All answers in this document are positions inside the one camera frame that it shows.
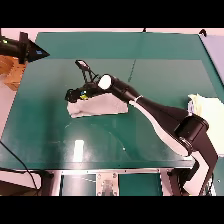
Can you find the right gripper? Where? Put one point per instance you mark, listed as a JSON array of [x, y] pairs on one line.
[[80, 92]]

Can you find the grey shirt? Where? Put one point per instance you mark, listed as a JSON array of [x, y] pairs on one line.
[[100, 106]]

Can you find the lavender garment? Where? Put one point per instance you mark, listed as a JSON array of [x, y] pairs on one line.
[[190, 108]]

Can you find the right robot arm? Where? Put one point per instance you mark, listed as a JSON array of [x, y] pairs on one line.
[[160, 113]]

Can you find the silver frame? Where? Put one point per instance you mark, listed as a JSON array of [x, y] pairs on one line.
[[108, 185]]

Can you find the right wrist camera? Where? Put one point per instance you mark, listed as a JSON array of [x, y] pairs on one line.
[[84, 68]]

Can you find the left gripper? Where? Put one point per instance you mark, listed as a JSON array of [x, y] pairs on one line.
[[27, 48]]

